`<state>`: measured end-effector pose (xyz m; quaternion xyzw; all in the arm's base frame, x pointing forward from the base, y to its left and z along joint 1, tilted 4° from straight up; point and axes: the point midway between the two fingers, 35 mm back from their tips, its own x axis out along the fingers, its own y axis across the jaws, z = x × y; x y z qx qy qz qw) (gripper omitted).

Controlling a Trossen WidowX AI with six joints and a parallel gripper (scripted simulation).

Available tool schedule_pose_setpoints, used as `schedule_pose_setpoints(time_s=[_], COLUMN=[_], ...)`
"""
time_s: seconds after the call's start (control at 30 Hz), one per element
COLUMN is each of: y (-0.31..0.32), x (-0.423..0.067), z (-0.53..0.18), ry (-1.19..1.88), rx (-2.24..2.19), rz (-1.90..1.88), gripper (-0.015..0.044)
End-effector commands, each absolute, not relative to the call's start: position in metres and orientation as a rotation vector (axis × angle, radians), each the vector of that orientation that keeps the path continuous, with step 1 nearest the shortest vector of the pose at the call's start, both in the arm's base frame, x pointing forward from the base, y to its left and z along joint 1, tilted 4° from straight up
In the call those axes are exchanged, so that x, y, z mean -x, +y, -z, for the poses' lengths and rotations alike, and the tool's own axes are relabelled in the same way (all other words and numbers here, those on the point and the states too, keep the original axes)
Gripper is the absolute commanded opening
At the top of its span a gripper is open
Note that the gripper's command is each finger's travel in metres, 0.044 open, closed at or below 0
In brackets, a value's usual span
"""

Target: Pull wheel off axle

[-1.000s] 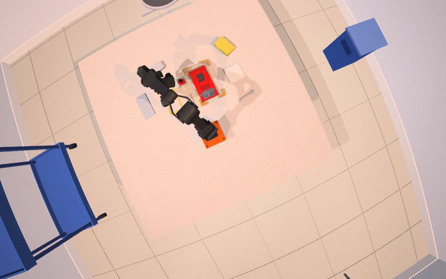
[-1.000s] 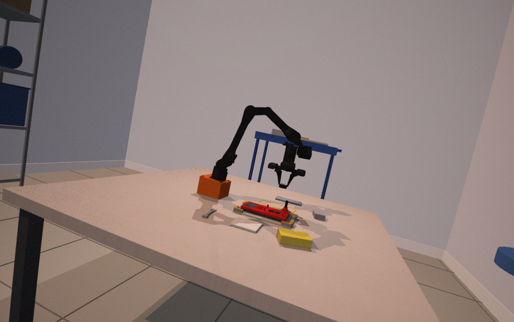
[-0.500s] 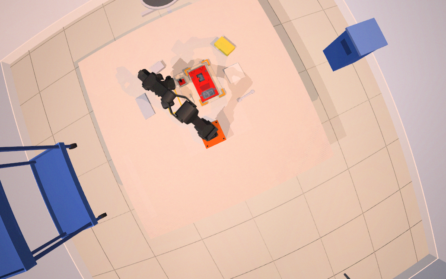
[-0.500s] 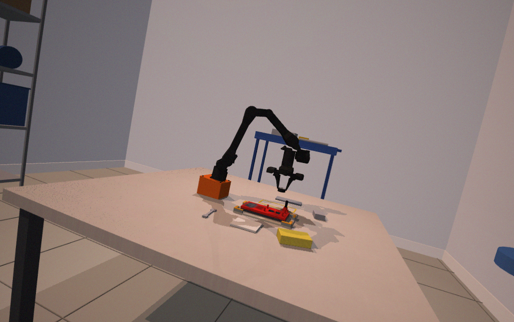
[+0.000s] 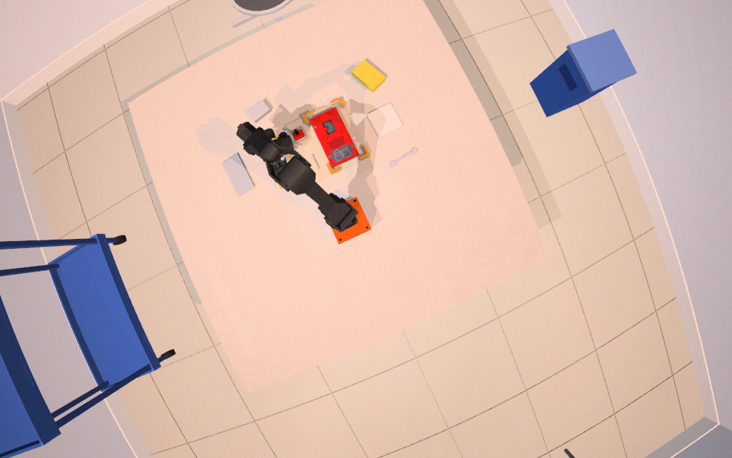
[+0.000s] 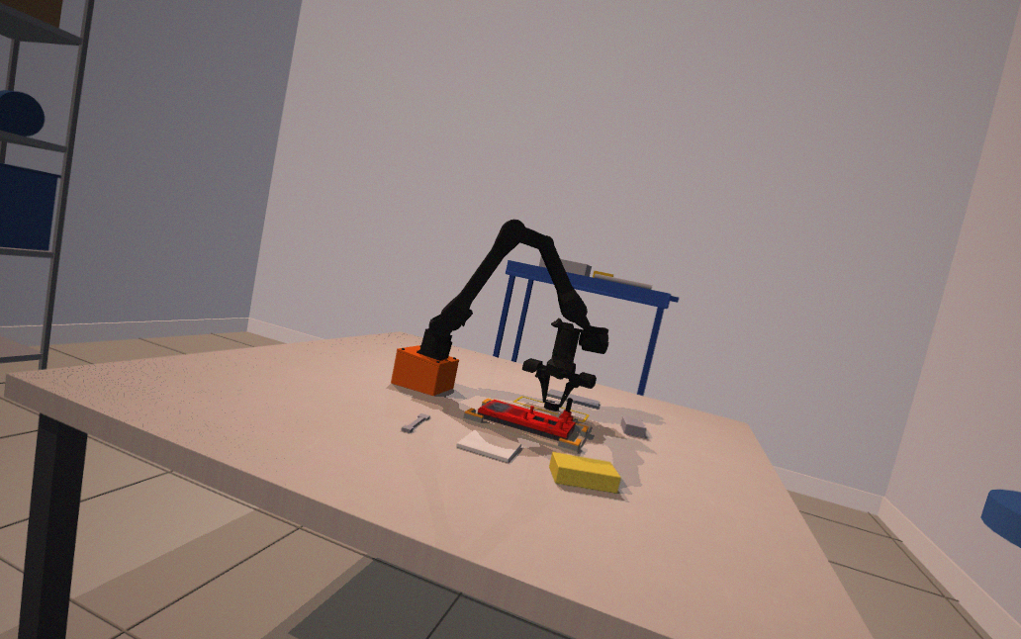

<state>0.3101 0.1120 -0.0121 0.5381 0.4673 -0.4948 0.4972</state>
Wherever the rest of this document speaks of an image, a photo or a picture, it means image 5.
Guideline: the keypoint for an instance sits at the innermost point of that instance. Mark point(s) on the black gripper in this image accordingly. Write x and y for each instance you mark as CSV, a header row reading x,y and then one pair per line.
x,y
277,166

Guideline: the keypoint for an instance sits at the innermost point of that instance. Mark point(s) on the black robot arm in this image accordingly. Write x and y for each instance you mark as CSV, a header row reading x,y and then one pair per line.
x,y
296,175

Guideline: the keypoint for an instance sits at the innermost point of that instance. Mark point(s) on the yellow rectangular block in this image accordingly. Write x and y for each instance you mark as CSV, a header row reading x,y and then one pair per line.
x,y
368,76

